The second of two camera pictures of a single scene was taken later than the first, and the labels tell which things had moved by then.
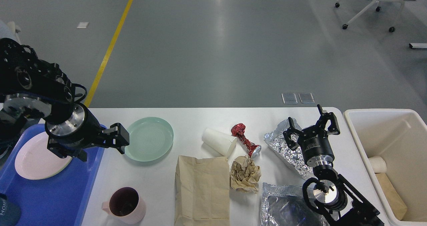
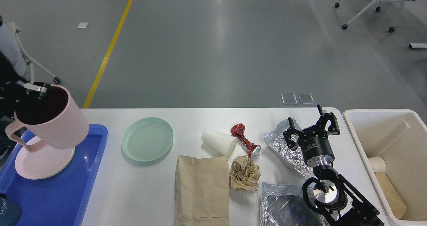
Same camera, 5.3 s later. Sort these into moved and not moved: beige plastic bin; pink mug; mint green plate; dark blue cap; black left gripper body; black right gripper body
Moved: black left gripper body; pink mug
Not moved: mint green plate; dark blue cap; beige plastic bin; black right gripper body
